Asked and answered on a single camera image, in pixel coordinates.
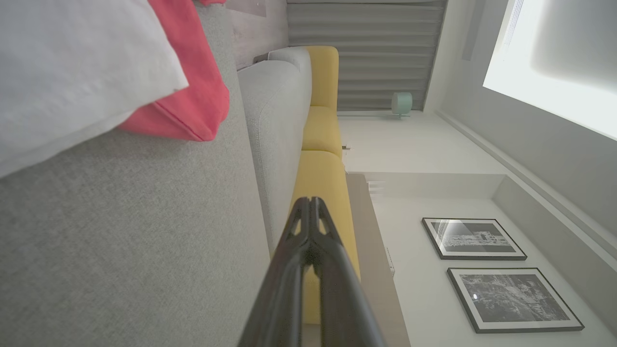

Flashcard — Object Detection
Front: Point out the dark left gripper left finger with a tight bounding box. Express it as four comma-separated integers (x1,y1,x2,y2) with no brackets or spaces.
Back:
239,197,310,347

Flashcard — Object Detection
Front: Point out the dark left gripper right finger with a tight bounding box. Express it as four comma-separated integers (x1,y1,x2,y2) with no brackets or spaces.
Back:
302,197,387,347

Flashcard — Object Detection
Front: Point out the red white baseball jacket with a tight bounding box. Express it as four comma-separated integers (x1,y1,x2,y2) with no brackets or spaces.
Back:
0,0,230,179

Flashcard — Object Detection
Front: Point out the black framed monochrome picture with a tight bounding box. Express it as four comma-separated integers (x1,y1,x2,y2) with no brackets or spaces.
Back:
422,217,528,261
446,267,586,334

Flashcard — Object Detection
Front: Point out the grey sofa seat cushion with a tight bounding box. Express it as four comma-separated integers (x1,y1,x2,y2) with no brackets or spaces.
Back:
0,0,271,347

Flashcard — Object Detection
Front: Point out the grey sofa back cushion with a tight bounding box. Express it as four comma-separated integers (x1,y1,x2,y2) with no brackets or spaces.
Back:
238,47,313,256

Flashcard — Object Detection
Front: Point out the pale green floor lamp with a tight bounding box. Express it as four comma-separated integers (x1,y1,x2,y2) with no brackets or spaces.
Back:
337,92,414,120

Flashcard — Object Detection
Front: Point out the grey window curtain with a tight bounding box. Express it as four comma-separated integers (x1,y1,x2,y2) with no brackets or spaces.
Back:
287,0,447,112

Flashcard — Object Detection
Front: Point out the beige wooden wall ledge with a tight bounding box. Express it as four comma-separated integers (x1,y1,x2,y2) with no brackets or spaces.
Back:
346,173,411,347

